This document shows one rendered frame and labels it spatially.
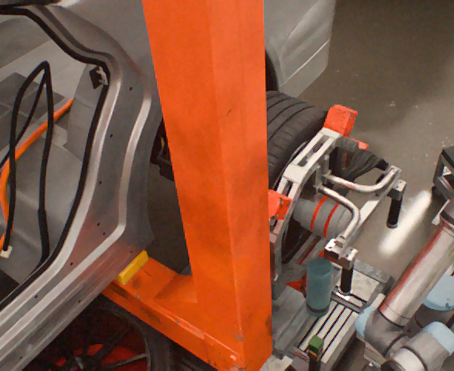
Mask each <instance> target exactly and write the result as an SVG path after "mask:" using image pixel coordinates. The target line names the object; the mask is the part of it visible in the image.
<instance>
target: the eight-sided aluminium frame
mask: <svg viewBox="0 0 454 371"><path fill-rule="evenodd" d="M322 145H323V146H322ZM358 145H359V143H358V141H356V140H354V139H351V138H348V137H343V135H342V134H340V133H337V132H336V131H332V130H329V129H327V128H323V129H322V130H321V131H319V132H318V135H317V136H316V137H315V138H313V139H312V140H311V141H310V143H309V144H308V146H306V147H305V149H304V150H302V152H301V153H300V154H299V155H298V156H297V157H295V159H294V160H292V163H291V162H290V164H289V165H288V167H287V168H286V171H285V172H284V173H283V175H282V180H281V183H280V186H279V188H277V190H276V191H277V192H279V193H281V194H283V195H286V194H287V191H288V189H289V187H290V185H292V188H291V190H290V194H289V195H288V197H290V198H291V199H292V202H291V204H290V207H289V209H288V211H287V213H286V216H285V218H284V220H279V221H277V223H276V226H273V224H274V222H275V220H272V219H270V218H269V252H270V283H271V284H273V285H280V284H285V283H289V282H293V281H299V280H300V279H301V277H302V276H303V275H304V274H305V272H306V270H307V264H308V263H309V261H310V260H312V258H314V257H318V255H319V254H320V253H321V251H322V250H323V249H324V248H325V246H326V245H327V244H328V243H329V242H330V241H329V240H328V239H327V238H325V237H322V236H321V235H319V234H317V233H311V235H310V236H309V237H308V240H307V241H306V242H305V244H304V245H303V246H302V247H301V248H300V249H299V251H298V252H297V253H295V255H294V256H293V257H292V260H291V261H290V262H289V263H288V264H282V238H283V233H284V231H285V229H286V226H287V224H288V222H289V220H290V216H291V213H292V211H293V208H294V206H295V205H296V203H297V200H298V199H299V196H300V193H301V191H302V189H303V187H304V185H305V183H306V182H307V179H308V178H309V177H310V175H311V174H312V173H313V172H315V170H316V169H317V167H318V166H320V165H321V163H322V161H323V160H324V159H325V158H326V157H327V156H328V155H329V154H330V153H331V152H332V150H334V149H335V148H336V147H338V153H337V171H336V176H339V174H341V173H343V174H344V173H345V165H346V157H347V166H348V163H349V161H350V159H351V157H352V155H353V154H354V152H355V151H356V150H357V149H359V146H358ZM321 146H322V147H321ZM320 147H321V149H320V150H319V151H318V152H317V150H318V149H319V148H320ZM313 152H317V153H316V154H315V155H314V156H313V157H312V158H311V159H310V160H309V161H308V162H307V164H306V160H307V159H308V158H309V157H310V156H311V154H312V153H313ZM347 153H348V156H347ZM305 164H306V165H305ZM304 165H305V166H304ZM303 166H304V167H303ZM332 191H335V192H337V193H341V194H342V196H344V197H346V198H347V199H348V197H349V195H350V194H352V192H353V191H352V190H349V189H345V188H342V187H340V186H338V185H334V188H333V189H332ZM317 241H318V242H319V243H318V244H317V245H316V246H315V247H314V248H313V249H312V250H311V252H310V253H309V254H308V256H307V257H306V258H305V261H304V262H303V263H302V264H301V265H299V264H298V263H299V262H301V260H302V259H303V257H304V256H305V255H306V254H307V252H308V251H309V249H310V248H311V247H312V246H313V245H314V244H315V243H316V242H317Z"/></svg>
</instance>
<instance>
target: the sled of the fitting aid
mask: <svg viewBox="0 0 454 371"><path fill-rule="evenodd" d="M333 266H334V270H333V275H332V287H331V291H332V290H333V288H335V287H336V285H337V283H338V282H339V281H340V279H341V271H342V268H340V267H338V266H336V265H334V264H333ZM331 291H330V292H331ZM312 317H313V316H312V315H310V314H308V312H307V310H306V308H305V307H304V308H303V310H302V311H301V313H299V315H298V316H297V317H296V319H295V320H294V322H293V323H292V325H291V326H290V327H289V328H288V329H287V331H286V333H285V334H284V335H283V337H282V338H281V340H280V341H279V342H278V343H277V344H276V345H273V352H272V355H274V356H275V357H277V358H278V359H281V360H282V361H283V358H284V356H285V355H286V354H287V353H288V351H289V350H290V348H291V347H292V345H293V344H294V342H295V341H296V339H298V338H299V336H300V335H301V333H302V332H303V330H304V329H305V328H306V326H307V325H308V324H309V322H310V320H311V319H312Z"/></svg>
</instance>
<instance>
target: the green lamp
mask: <svg viewBox="0 0 454 371"><path fill-rule="evenodd" d="M323 347H324V340H323V339H322V338H321V337H319V336H317V335H313V336H312V337H311V339H310V341H309V342H308V349H309V350H310V351H312V352H315V353H316V354H319V353H320V351H321V349H322V348H323Z"/></svg>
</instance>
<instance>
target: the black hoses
mask: <svg viewBox="0 0 454 371"><path fill-rule="evenodd" d="M365 164H366V165H365ZM388 164H389V163H388V162H386V161H385V160H384V159H383V158H379V157H377V156H376V155H375V154H374V153H373V152H371V151H366V150H364V149H363V148H359V149H357V150H356V151H355V152H354V154H353V155H352V157H351V159H350V161H349V163H348V166H347V169H346V171H345V173H344V174H343V173H341V174H339V176H338V177H340V178H342V179H346V180H347V181H350V182H353V183H355V184H356V178H357V177H358V176H361V175H363V174H365V173H367V172H369V171H371V170H372V169H373V168H378V169H380V170H382V171H385V170H386V169H387V168H388ZM363 166H364V167H363Z"/></svg>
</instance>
